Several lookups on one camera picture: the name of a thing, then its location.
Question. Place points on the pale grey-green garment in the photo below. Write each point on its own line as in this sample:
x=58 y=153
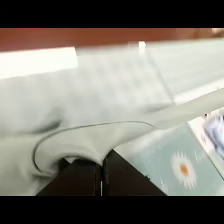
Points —
x=50 y=146

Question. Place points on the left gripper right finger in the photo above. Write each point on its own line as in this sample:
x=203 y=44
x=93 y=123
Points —
x=128 y=180

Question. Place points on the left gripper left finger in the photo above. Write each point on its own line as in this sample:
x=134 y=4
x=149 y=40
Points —
x=76 y=181

